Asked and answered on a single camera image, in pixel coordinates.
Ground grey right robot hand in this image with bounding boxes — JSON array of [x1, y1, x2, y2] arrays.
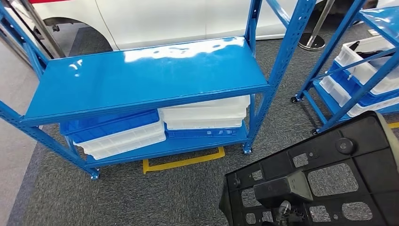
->
[[272, 199, 294, 226]]

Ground blue metal shelf rack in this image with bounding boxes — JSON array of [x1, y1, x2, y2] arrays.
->
[[0, 0, 319, 181]]

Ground blue wheeled rack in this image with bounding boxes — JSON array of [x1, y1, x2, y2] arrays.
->
[[290, 0, 399, 135]]

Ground black plastic plate frame part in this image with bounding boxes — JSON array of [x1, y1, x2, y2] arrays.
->
[[218, 111, 399, 226]]

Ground blue plastic tray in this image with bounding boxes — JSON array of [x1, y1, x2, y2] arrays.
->
[[164, 122, 248, 139], [59, 109, 160, 144]]

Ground blue plastic bin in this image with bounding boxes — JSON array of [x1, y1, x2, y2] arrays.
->
[[328, 61, 399, 107]]

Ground white car with red stripe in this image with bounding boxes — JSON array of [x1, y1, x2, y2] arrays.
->
[[29, 0, 325, 52]]

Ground black plastic part in bin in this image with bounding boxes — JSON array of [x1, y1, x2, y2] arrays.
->
[[348, 40, 396, 60]]

